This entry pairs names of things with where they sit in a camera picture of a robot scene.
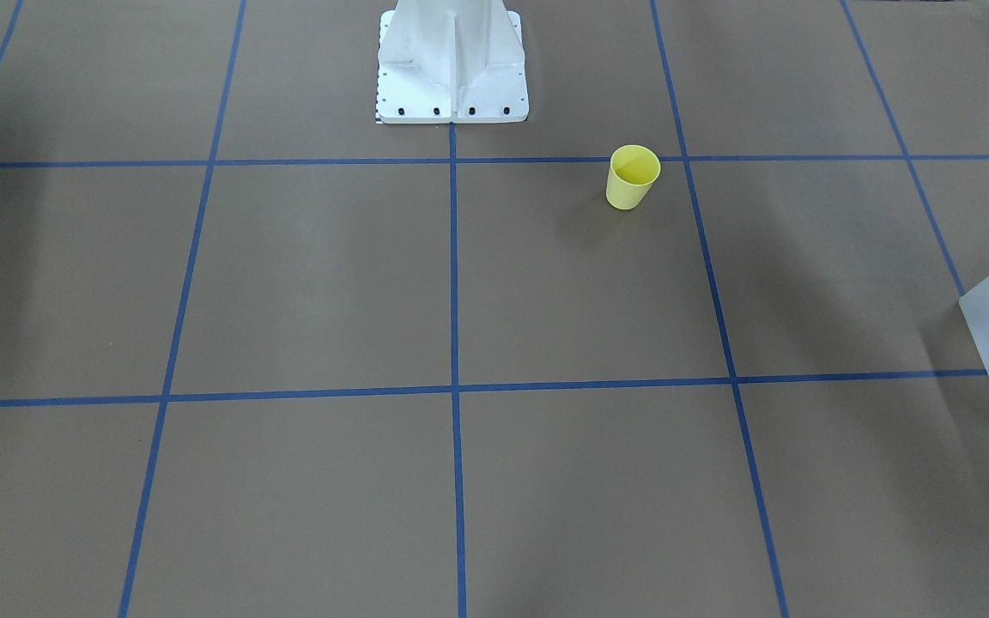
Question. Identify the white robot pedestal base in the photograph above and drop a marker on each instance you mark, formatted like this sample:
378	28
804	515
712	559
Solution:
445	62

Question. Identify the yellow plastic cup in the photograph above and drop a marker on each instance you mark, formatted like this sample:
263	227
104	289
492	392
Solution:
633	170

